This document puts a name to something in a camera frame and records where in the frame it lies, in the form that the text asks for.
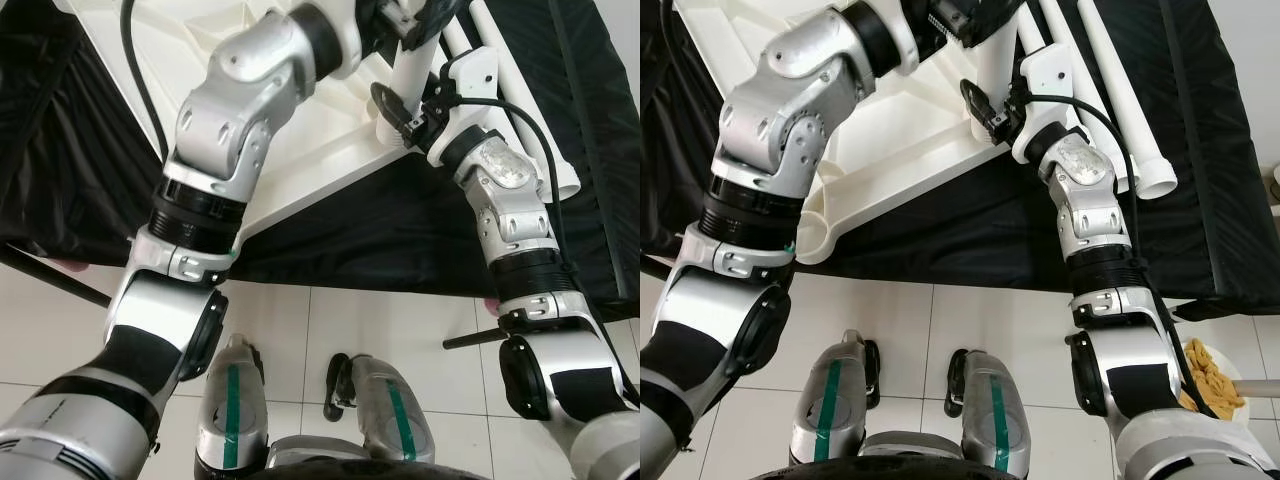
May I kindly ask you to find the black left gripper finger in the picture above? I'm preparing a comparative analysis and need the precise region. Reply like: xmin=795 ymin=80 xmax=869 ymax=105
xmin=413 ymin=0 xmax=464 ymax=48
xmin=958 ymin=0 xmax=1027 ymax=50

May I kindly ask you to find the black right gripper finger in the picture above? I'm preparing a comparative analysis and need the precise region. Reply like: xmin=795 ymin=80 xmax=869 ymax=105
xmin=369 ymin=82 xmax=414 ymax=138
xmin=960 ymin=78 xmax=1003 ymax=136

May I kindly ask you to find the white plastic children table top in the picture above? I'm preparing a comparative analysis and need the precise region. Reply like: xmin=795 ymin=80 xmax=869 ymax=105
xmin=55 ymin=0 xmax=423 ymax=243
xmin=675 ymin=0 xmax=1013 ymax=266

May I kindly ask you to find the black table cloth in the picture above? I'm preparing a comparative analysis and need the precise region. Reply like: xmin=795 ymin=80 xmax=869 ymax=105
xmin=640 ymin=0 xmax=1280 ymax=323
xmin=0 ymin=0 xmax=641 ymax=323

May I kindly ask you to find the black robot right foot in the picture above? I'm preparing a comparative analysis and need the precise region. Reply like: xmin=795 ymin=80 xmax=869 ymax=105
xmin=325 ymin=352 xmax=352 ymax=421
xmin=945 ymin=346 xmax=971 ymax=414

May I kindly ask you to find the silver robot right leg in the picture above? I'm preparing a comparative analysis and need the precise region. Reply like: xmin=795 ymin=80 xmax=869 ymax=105
xmin=957 ymin=348 xmax=1031 ymax=476
xmin=345 ymin=353 xmax=436 ymax=464

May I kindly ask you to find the silver robot leg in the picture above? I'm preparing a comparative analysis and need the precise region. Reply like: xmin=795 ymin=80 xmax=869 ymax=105
xmin=957 ymin=348 xmax=1031 ymax=476
xmin=195 ymin=335 xmax=269 ymax=476
xmin=790 ymin=332 xmax=873 ymax=466
xmin=345 ymin=353 xmax=436 ymax=464

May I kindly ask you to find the yellow crumpled cloth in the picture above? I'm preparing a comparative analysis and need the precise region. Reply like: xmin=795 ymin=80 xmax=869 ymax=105
xmin=1180 ymin=340 xmax=1247 ymax=414

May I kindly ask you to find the white round plate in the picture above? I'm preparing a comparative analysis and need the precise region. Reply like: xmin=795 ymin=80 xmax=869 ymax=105
xmin=1180 ymin=337 xmax=1250 ymax=423

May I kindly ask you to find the silver robot left leg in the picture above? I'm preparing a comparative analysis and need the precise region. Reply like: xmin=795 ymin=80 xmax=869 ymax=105
xmin=790 ymin=332 xmax=873 ymax=466
xmin=195 ymin=335 xmax=269 ymax=476

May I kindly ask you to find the black robot torso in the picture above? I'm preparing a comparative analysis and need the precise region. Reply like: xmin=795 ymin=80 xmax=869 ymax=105
xmin=745 ymin=435 xmax=1121 ymax=480
xmin=195 ymin=435 xmax=521 ymax=480

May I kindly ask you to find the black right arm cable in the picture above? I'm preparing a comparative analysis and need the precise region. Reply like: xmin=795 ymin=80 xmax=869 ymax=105
xmin=448 ymin=95 xmax=567 ymax=263
xmin=1028 ymin=93 xmax=1218 ymax=418

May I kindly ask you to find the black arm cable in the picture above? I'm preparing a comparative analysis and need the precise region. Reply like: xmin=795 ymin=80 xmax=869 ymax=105
xmin=120 ymin=0 xmax=173 ymax=169
xmin=448 ymin=95 xmax=567 ymax=263
xmin=1028 ymin=93 xmax=1218 ymax=418

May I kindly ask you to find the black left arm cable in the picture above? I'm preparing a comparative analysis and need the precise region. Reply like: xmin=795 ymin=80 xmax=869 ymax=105
xmin=120 ymin=0 xmax=173 ymax=169

